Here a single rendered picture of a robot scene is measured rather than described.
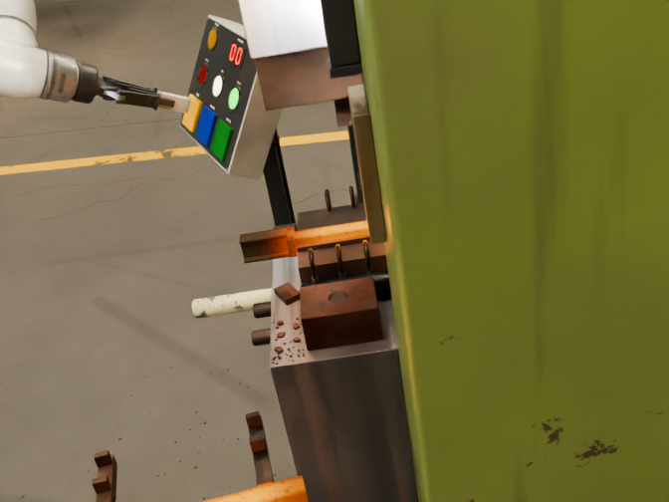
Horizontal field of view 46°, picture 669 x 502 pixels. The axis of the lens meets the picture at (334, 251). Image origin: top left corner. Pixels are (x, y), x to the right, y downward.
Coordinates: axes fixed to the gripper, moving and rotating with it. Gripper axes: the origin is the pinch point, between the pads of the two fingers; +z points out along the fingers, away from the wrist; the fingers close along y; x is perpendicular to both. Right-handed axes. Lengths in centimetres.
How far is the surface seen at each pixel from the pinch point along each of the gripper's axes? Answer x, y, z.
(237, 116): 0.8, 3.6, 13.2
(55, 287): -115, -141, 25
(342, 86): 20, 58, 2
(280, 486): -25, 89, -8
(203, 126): -6.3, -10.3, 12.5
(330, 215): -5.8, 40.3, 19.0
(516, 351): 3, 101, 7
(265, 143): -3.2, 6.9, 19.8
